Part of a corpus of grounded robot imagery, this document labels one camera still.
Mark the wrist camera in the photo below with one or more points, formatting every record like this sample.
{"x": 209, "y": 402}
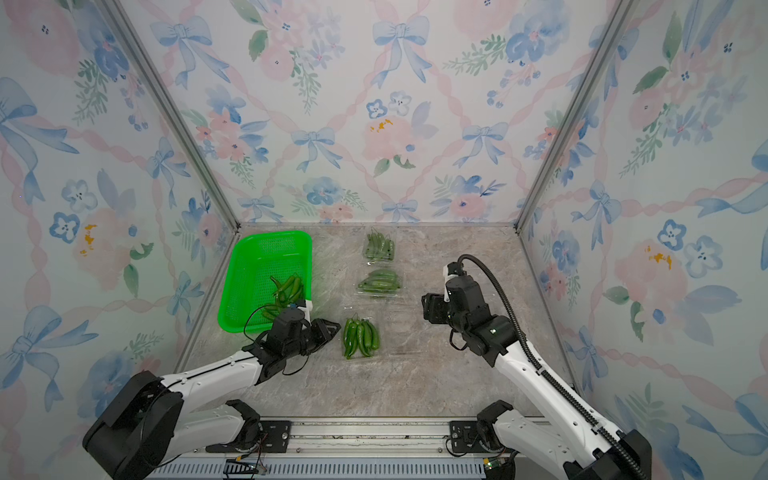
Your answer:
{"x": 292, "y": 322}
{"x": 462, "y": 292}

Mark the aluminium corner post left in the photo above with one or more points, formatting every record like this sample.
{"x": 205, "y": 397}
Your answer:
{"x": 119, "y": 22}

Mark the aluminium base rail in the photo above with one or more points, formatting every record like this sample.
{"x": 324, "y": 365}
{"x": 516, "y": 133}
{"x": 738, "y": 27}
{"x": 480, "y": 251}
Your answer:
{"x": 384, "y": 438}

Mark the aluminium corner post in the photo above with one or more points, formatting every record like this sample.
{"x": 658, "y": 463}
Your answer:
{"x": 607, "y": 43}
{"x": 119, "y": 22}

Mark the green plastic basket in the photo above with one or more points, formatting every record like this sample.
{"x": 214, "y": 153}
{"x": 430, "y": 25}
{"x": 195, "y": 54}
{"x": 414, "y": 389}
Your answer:
{"x": 247, "y": 302}

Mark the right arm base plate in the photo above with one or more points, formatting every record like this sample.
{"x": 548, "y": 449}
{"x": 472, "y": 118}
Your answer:
{"x": 464, "y": 438}

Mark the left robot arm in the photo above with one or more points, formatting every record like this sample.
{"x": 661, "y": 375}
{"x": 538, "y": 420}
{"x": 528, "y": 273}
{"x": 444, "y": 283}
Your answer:
{"x": 180, "y": 402}

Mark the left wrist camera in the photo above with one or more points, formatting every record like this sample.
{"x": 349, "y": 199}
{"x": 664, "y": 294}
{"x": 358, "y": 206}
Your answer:
{"x": 292, "y": 322}

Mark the aluminium corner post right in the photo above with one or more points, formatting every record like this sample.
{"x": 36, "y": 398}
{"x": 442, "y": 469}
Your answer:
{"x": 607, "y": 43}

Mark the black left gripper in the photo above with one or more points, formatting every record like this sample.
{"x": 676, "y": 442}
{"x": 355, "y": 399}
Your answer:
{"x": 323, "y": 331}

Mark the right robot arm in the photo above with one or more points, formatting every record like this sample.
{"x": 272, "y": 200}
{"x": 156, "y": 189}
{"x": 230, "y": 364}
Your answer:
{"x": 552, "y": 396}

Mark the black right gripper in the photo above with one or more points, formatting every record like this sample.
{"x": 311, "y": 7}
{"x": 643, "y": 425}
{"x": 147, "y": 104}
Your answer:
{"x": 433, "y": 306}

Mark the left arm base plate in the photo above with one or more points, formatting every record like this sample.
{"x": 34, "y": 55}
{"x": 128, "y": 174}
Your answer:
{"x": 271, "y": 436}

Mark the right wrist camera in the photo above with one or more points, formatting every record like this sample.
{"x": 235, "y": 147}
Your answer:
{"x": 462, "y": 292}

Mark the clear pepper container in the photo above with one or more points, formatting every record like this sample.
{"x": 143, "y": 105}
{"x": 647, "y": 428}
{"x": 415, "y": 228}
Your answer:
{"x": 360, "y": 335}
{"x": 382, "y": 282}
{"x": 379, "y": 247}

